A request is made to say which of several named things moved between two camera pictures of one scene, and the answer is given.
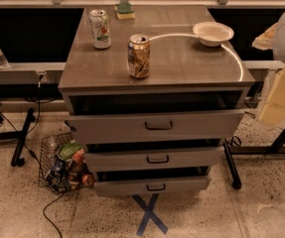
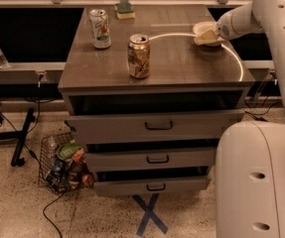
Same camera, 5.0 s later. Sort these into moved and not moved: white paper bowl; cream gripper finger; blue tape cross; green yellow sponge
Moved: cream gripper finger
Not moved: white paper bowl; blue tape cross; green yellow sponge
